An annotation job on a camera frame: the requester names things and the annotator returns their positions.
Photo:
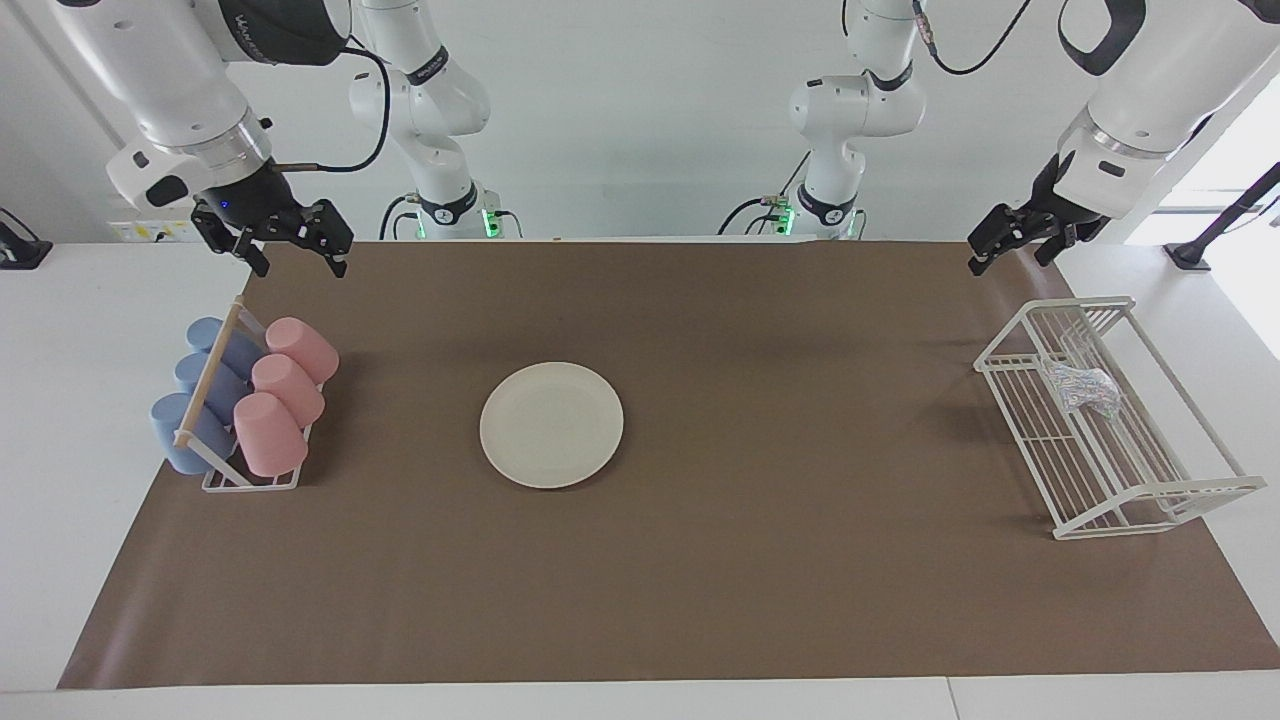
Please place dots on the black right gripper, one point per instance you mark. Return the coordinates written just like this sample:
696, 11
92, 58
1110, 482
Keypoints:
260, 205

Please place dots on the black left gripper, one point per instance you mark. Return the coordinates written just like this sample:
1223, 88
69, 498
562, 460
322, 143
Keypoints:
1040, 220

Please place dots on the silver mesh sponge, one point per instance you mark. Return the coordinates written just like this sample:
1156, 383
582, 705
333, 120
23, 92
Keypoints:
1082, 388

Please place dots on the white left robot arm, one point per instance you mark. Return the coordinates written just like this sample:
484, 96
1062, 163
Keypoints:
1150, 110

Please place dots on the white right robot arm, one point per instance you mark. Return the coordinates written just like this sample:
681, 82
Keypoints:
160, 70

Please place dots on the cream round plate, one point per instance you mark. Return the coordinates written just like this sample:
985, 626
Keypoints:
551, 425

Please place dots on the pink plastic cup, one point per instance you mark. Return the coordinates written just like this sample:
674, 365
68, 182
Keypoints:
303, 345
270, 435
290, 388

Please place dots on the blue plastic cup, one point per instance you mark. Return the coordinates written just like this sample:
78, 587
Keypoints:
172, 432
192, 372
203, 332

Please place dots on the black angled stand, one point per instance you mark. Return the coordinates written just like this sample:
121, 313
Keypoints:
1186, 256

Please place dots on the black table clamp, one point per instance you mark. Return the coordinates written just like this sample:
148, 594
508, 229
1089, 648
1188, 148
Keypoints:
20, 255

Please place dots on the brown table mat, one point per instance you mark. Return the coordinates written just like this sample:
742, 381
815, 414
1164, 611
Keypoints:
760, 560

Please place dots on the white wall power strip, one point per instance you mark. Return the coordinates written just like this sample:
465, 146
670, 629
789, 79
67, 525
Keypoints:
150, 232

